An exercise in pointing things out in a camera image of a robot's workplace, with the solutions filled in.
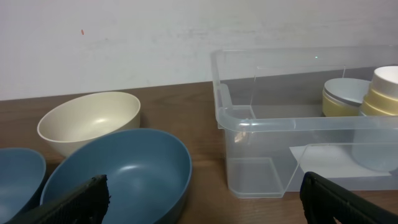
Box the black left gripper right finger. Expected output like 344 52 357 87
300 172 397 224

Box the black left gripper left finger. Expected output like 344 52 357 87
6 175 110 224

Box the dark blue bowl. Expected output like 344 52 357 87
40 128 193 224
1 148 47 223

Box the light blue cup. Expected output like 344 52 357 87
351 118 397 172

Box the cream large bowl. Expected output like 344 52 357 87
37 91 141 157

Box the yellow small bowl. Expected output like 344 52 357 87
322 93 359 117

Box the yellow cup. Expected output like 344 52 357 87
364 88 397 114
360 101 397 116

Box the grey-blue small bowl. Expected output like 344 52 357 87
324 78 371 107

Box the cream cup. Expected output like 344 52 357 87
371 66 398 98

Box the clear plastic storage bin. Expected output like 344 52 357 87
211 45 397 198

